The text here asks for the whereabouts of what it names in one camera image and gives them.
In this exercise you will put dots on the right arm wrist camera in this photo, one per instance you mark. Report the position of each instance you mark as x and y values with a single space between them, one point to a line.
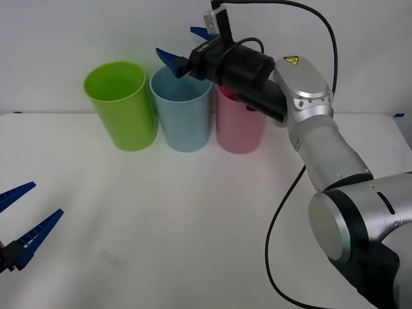
210 19

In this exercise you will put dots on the pink plastic bin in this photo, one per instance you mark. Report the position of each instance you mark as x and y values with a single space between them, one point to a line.
238 128

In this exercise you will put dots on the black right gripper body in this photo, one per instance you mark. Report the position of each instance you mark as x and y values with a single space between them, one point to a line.
238 67

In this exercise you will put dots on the green plastic bin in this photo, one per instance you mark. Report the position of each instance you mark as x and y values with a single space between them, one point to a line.
128 125

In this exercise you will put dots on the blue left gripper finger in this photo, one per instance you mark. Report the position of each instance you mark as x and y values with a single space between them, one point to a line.
35 235
16 193

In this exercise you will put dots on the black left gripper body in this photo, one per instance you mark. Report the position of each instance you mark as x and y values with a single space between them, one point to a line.
3 257

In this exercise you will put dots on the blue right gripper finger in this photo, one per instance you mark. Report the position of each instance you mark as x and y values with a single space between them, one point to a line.
201 32
174 62

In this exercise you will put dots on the silver and black right arm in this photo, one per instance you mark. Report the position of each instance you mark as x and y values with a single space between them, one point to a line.
322 145

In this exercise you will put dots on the pale blue plastic bin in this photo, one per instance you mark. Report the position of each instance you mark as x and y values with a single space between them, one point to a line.
185 128

